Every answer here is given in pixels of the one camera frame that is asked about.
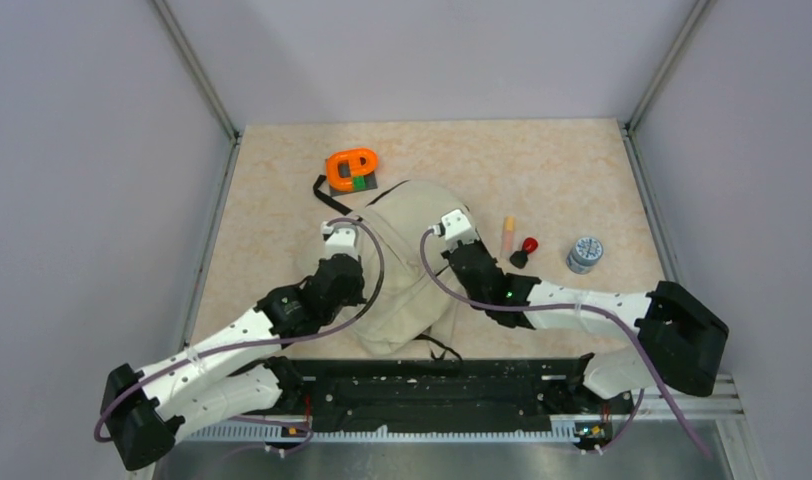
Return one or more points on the beige canvas backpack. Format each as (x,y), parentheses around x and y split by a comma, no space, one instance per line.
(409,304)

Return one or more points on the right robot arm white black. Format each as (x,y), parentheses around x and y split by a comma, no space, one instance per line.
(672,338)

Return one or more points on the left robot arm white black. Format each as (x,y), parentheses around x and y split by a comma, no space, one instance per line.
(145,412)

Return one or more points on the orange toy on grey base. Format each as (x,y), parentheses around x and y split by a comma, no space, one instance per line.
(351,171)

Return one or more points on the red black stamp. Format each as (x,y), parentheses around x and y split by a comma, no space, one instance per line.
(520,257)

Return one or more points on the blue patterned tape roll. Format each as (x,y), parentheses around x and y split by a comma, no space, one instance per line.
(584,254)

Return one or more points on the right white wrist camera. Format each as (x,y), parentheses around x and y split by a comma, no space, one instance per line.
(456,229)

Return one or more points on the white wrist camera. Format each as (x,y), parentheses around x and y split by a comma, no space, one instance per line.
(339,239)
(456,229)

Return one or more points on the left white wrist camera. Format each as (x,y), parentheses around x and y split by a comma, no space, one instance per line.
(339,239)

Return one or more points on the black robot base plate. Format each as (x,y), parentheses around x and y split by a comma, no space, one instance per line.
(438,397)

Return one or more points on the aluminium frame rails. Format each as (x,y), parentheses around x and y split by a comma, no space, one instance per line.
(650,445)

